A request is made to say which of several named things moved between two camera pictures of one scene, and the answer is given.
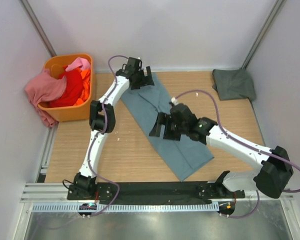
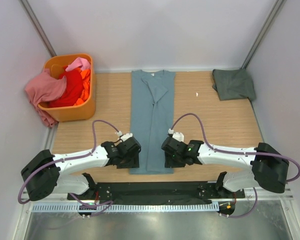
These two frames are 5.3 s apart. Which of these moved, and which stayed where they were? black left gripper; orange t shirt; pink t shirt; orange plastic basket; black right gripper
Moved: black left gripper; black right gripper
Stayed: orange plastic basket; orange t shirt; pink t shirt
